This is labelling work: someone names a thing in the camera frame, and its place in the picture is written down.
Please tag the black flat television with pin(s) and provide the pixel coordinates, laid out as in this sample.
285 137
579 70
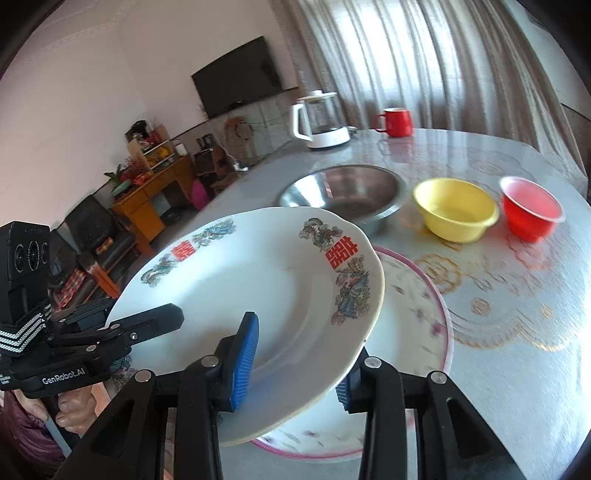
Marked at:
235 78

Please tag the pink bag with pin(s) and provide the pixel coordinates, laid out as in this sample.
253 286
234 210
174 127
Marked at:
200 196

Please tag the black speaker box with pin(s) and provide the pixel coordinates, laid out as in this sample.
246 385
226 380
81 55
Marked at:
204 161

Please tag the black leather armchair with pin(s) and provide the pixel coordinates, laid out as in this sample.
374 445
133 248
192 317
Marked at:
92 221
64 258

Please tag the red plastic bowl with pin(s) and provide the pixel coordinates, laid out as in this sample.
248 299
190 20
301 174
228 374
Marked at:
531 217

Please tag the cluttered wooden shelf unit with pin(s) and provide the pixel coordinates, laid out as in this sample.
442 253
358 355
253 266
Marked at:
150 147

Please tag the person's left hand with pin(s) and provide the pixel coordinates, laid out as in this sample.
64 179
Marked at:
74 408

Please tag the white plate with red print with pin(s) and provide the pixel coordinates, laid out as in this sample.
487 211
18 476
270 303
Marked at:
277 295

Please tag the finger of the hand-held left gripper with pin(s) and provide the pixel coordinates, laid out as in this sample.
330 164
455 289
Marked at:
85 311
152 318

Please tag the white electric glass kettle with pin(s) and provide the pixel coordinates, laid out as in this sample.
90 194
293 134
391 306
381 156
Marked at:
323 134

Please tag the stainless steel bowl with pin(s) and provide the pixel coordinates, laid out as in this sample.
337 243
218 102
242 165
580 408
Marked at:
360 184

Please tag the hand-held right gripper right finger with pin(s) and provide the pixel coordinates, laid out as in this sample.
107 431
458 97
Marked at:
344 391

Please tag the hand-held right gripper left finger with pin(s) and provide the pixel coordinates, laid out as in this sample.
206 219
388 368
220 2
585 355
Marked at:
244 360

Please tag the pink-rimmed white plate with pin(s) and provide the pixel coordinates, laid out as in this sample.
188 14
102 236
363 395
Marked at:
406 323

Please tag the yellow plastic bowl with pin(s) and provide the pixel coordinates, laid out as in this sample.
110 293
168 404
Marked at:
455 207

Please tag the grey window curtain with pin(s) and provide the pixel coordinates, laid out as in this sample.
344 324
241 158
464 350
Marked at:
415 55

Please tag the red mug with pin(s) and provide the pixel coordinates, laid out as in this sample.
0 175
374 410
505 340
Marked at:
398 122

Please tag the grey floral tablecloth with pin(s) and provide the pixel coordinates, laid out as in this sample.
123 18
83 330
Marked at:
508 300

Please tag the green potted plant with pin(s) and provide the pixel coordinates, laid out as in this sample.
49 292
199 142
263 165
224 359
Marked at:
117 177

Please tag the brown wooden chair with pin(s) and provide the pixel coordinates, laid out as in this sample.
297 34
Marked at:
240 138

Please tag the orange wooden desk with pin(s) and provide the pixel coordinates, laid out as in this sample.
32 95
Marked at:
138 210

